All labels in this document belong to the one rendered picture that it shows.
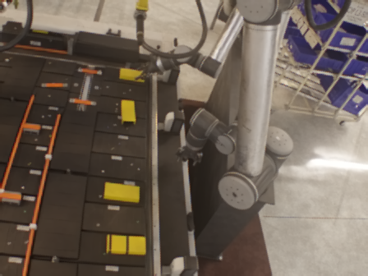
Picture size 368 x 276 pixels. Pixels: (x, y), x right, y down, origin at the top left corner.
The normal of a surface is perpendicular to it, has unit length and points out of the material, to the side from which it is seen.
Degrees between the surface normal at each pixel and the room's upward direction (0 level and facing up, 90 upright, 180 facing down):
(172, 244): 0
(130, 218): 0
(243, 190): 84
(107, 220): 0
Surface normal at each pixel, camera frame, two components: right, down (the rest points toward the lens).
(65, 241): 0.29, -0.65
